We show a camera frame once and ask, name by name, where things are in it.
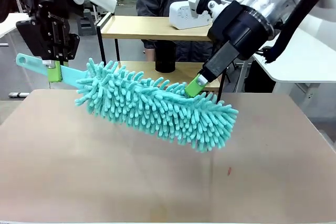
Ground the black cylindrical holder cup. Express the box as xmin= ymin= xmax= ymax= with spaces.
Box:
xmin=154 ymin=40 xmax=177 ymax=73

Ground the large white table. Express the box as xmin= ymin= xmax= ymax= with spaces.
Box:
xmin=251 ymin=26 xmax=336 ymax=83

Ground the white side table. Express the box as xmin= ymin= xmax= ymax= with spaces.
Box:
xmin=0 ymin=13 xmax=30 ymax=39

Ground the teal chenille duster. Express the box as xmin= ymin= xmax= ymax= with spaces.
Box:
xmin=15 ymin=53 xmax=239 ymax=154

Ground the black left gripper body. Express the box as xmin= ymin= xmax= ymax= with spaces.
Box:
xmin=16 ymin=3 xmax=80 ymax=61

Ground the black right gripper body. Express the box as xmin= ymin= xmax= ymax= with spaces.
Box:
xmin=207 ymin=1 xmax=275 ymax=61

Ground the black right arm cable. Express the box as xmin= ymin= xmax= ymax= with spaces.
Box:
xmin=264 ymin=0 xmax=336 ymax=64

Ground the person right hand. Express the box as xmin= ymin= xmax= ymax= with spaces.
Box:
xmin=144 ymin=48 xmax=156 ymax=62

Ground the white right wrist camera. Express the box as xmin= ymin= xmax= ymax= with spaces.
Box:
xmin=187 ymin=0 xmax=226 ymax=16

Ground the two-tier wooden metal shelf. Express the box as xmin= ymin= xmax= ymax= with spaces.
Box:
xmin=96 ymin=11 xmax=227 ymax=103

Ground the white rounded box device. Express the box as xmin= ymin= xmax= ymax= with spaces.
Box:
xmin=169 ymin=1 xmax=213 ymax=30

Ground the grey step stool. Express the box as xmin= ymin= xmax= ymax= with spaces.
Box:
xmin=78 ymin=8 xmax=97 ymax=36

